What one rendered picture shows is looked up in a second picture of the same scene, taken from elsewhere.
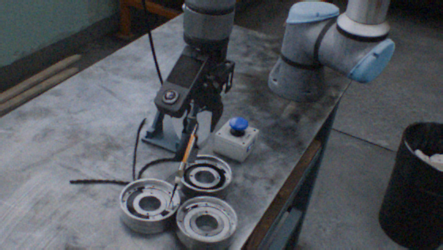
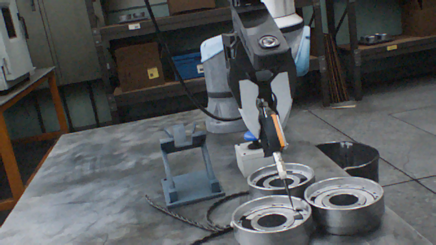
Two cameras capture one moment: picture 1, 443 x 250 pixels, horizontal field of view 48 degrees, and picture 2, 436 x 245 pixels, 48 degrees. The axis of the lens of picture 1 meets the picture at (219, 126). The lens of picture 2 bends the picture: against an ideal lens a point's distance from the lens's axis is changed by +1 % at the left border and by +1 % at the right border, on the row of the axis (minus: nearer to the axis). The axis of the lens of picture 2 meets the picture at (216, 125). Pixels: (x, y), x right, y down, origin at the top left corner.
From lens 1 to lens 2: 56 cm
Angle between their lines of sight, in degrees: 33
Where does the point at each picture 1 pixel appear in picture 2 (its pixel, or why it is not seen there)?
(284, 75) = (228, 110)
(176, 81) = (259, 31)
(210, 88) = not seen: hidden behind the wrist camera
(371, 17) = (288, 8)
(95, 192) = not seen: outside the picture
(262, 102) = (227, 141)
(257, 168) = not seen: hidden behind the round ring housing
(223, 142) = (254, 159)
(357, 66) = (299, 54)
